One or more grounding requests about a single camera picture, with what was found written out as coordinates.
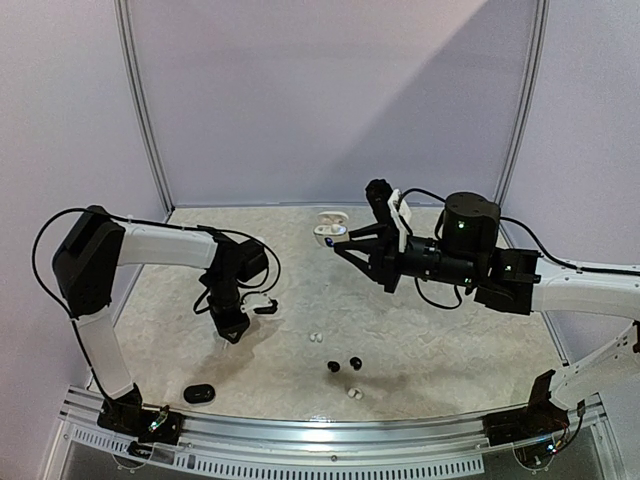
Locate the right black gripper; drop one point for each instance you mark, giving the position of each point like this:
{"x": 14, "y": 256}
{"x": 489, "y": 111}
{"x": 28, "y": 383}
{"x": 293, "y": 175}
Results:
{"x": 385, "y": 260}

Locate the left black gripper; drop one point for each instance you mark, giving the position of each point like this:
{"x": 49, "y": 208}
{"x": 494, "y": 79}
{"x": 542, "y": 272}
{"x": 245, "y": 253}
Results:
{"x": 226, "y": 327}

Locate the white square charging case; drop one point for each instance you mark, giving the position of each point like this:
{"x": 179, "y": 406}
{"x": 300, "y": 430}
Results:
{"x": 332, "y": 228}

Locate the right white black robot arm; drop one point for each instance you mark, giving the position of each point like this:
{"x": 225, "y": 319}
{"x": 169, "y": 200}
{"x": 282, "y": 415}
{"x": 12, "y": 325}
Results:
{"x": 465, "y": 255}

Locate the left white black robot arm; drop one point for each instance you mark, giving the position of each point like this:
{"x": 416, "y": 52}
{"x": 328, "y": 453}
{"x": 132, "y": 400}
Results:
{"x": 100, "y": 244}

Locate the black oval charging case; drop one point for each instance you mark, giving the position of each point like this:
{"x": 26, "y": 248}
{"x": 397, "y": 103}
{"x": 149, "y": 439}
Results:
{"x": 198, "y": 394}

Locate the black earbud left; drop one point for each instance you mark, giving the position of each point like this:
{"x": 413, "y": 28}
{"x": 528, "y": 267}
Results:
{"x": 333, "y": 366}

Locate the black earbud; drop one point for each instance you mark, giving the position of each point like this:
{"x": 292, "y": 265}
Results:
{"x": 356, "y": 363}
{"x": 333, "y": 366}

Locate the black earbud right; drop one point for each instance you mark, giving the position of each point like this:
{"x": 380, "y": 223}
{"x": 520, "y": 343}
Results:
{"x": 356, "y": 363}

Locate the white earbud front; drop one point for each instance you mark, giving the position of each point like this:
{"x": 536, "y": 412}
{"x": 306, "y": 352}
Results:
{"x": 355, "y": 393}

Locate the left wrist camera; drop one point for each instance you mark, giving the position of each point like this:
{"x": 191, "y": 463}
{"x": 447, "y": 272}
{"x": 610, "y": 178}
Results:
{"x": 259, "y": 304}

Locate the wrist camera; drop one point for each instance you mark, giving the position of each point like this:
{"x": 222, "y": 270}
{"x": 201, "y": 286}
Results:
{"x": 259, "y": 304}
{"x": 389, "y": 209}

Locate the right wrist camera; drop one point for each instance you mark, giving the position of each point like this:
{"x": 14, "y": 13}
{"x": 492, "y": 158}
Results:
{"x": 389, "y": 209}

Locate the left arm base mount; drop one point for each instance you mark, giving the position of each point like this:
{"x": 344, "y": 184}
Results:
{"x": 127, "y": 416}

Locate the right aluminium frame post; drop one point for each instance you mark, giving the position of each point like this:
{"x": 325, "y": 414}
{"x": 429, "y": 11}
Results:
{"x": 526, "y": 95}

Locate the aluminium frame post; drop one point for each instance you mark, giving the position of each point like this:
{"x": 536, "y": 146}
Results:
{"x": 133, "y": 72}
{"x": 526, "y": 95}

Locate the aluminium front rail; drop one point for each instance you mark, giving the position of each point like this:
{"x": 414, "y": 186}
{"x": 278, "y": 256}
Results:
{"x": 219, "y": 447}

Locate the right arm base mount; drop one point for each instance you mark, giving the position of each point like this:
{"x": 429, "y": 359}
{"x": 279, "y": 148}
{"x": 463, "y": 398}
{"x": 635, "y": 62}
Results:
{"x": 514, "y": 425}

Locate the left aluminium frame post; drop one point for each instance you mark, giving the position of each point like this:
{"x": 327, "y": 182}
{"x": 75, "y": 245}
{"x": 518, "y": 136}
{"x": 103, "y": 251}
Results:
{"x": 133, "y": 72}

